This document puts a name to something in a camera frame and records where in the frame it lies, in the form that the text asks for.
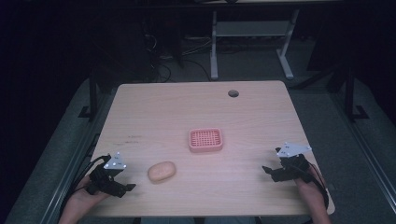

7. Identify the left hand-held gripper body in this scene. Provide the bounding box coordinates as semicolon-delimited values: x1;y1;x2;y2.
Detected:
86;151;128;198

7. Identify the pink slotted soap dish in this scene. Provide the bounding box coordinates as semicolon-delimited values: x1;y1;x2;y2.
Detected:
188;128;224;154

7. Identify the person's left hand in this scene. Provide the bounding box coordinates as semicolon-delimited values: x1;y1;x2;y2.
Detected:
72;175;109;207

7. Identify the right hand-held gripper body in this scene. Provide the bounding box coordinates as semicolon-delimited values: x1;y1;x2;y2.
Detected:
271;142;314;185

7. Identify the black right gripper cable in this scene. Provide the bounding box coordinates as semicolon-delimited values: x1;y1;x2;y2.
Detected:
307;161;331;210

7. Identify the black metal stand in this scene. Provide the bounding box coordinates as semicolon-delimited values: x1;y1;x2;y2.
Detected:
342;66;371;123
78;69;101;123

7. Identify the bundle of floor cables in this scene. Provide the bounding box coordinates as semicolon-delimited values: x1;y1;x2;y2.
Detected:
141;31;213;83

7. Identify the person's right hand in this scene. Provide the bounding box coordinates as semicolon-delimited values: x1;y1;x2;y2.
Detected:
293;166;327;203

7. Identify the white metal table frame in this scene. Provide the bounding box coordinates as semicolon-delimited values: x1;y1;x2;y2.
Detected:
209;8;301;81

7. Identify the peach oval soap bar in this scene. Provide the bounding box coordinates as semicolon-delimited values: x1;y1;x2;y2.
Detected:
147;161;177;184

